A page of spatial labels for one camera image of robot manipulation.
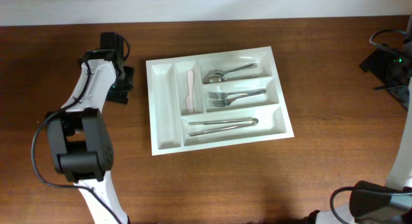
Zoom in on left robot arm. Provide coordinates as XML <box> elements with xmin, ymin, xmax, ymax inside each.
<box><xmin>41</xmin><ymin>32</ymin><xmax>134</xmax><ymax>223</ymax></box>

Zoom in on pink plastic knife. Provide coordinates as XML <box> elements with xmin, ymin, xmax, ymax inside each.
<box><xmin>185</xmin><ymin>70</ymin><xmax>194</xmax><ymax>115</ymax></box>

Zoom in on metal kitchen tongs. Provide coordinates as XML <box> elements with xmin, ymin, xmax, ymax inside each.
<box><xmin>189</xmin><ymin>117</ymin><xmax>259</xmax><ymax>136</ymax></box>

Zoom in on large metal spoon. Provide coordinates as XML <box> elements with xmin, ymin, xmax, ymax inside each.
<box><xmin>202</xmin><ymin>75</ymin><xmax>258</xmax><ymax>84</ymax></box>
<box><xmin>206</xmin><ymin>63</ymin><xmax>258</xmax><ymax>77</ymax></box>

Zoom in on metal fork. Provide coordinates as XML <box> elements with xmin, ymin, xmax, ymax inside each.
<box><xmin>207</xmin><ymin>90</ymin><xmax>253</xmax><ymax>100</ymax></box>
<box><xmin>209</xmin><ymin>89</ymin><xmax>267</xmax><ymax>107</ymax></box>

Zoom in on black cable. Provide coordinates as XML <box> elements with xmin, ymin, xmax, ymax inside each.
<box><xmin>30</xmin><ymin>37</ymin><xmax>131</xmax><ymax>224</ymax></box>
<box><xmin>328</xmin><ymin>28</ymin><xmax>412</xmax><ymax>224</ymax></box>

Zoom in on left black cable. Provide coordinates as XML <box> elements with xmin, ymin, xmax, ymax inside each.
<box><xmin>30</xmin><ymin>37</ymin><xmax>131</xmax><ymax>224</ymax></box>

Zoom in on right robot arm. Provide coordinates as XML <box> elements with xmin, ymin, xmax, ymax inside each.
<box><xmin>303</xmin><ymin>26</ymin><xmax>411</xmax><ymax>224</ymax></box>

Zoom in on white plastic cutlery tray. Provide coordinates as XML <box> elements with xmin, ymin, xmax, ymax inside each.
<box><xmin>146</xmin><ymin>46</ymin><xmax>294</xmax><ymax>156</ymax></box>

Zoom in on right black cable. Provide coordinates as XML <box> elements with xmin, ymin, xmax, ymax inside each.
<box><xmin>328</xmin><ymin>28</ymin><xmax>412</xmax><ymax>224</ymax></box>

